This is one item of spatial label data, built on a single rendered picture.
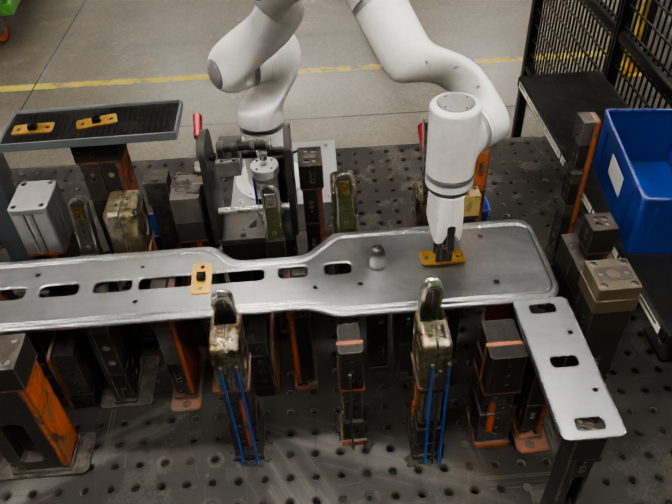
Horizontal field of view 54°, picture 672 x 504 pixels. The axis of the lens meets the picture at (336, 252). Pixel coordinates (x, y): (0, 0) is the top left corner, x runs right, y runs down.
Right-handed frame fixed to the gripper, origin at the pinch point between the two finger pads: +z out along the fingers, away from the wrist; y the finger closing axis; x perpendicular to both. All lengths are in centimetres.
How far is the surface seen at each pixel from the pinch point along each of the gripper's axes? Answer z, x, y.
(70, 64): 105, -171, -310
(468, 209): -0.2, 7.3, -10.8
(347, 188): -5.1, -16.9, -14.4
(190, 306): 2.9, -48.1, 7.1
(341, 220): 2.3, -18.5, -13.4
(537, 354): 2.8, 11.4, 24.8
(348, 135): 104, -3, -203
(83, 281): 3, -70, -2
